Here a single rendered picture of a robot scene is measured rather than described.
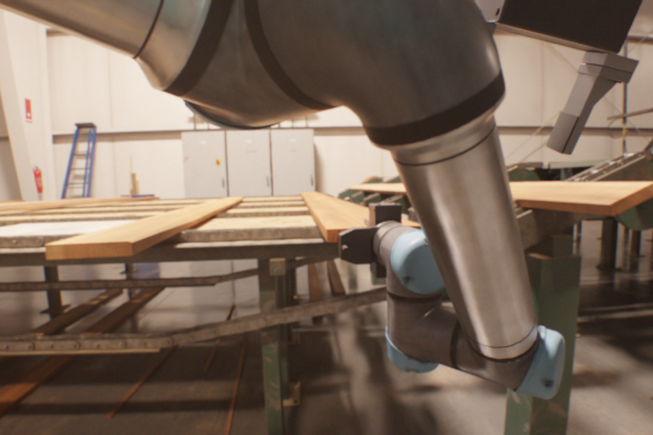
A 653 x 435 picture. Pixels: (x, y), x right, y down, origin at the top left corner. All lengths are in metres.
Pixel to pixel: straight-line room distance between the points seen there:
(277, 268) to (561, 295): 0.80
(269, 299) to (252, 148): 5.54
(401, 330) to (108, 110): 7.90
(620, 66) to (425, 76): 0.28
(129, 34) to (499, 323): 0.36
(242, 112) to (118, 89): 7.84
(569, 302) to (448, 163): 0.98
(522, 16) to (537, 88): 8.59
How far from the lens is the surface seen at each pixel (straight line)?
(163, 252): 0.97
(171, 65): 0.25
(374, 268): 0.61
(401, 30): 0.20
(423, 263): 0.43
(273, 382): 1.18
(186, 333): 1.06
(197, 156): 6.68
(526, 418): 1.29
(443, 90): 0.20
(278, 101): 0.25
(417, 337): 0.47
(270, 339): 1.11
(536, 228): 1.10
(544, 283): 1.11
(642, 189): 0.94
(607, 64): 0.43
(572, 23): 0.39
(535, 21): 0.36
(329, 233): 0.68
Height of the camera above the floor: 0.97
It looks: 6 degrees down
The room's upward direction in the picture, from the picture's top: 1 degrees counter-clockwise
